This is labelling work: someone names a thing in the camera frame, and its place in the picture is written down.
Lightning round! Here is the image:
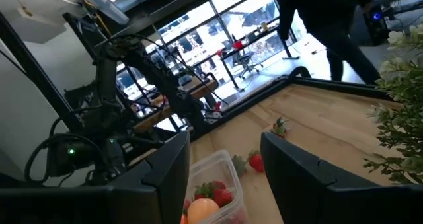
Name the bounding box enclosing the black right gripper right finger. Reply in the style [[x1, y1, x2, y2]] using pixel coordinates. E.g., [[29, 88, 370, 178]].
[[260, 133, 394, 224]]

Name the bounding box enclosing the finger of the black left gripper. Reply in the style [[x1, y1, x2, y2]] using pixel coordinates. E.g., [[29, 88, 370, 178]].
[[127, 136, 165, 149]]

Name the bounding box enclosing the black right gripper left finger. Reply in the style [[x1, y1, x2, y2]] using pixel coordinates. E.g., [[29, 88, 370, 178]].
[[84, 131, 192, 224]]

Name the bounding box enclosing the pink orange toy peach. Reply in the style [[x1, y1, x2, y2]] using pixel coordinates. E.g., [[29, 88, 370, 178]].
[[186, 198, 221, 224]]

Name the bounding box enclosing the clear plastic tupperware container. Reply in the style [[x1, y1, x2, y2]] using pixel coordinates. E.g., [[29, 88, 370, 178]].
[[180, 149, 249, 224]]

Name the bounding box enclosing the green potted plant black pot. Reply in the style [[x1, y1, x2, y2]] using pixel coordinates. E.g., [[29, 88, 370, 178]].
[[362, 24, 423, 185]]

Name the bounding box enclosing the grey office chair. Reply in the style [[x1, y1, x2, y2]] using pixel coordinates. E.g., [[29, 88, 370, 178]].
[[236, 50, 264, 80]]

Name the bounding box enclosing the white ceiling light fixture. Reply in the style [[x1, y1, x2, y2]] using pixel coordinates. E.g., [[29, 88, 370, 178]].
[[67, 0, 166, 26]]

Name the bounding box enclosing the black desk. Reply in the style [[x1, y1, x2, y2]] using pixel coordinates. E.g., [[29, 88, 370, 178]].
[[219, 25, 300, 90]]

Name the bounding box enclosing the black computer with blue light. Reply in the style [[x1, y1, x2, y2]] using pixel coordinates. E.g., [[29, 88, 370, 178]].
[[362, 4, 388, 47]]

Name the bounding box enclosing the person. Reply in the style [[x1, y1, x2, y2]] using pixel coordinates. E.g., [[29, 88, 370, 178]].
[[276, 0, 381, 85]]

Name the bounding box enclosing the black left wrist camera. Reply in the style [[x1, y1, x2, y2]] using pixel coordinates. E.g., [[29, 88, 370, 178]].
[[48, 139, 100, 178]]

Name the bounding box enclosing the black curved strap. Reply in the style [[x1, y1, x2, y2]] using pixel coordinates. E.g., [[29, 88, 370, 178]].
[[289, 66, 312, 80]]

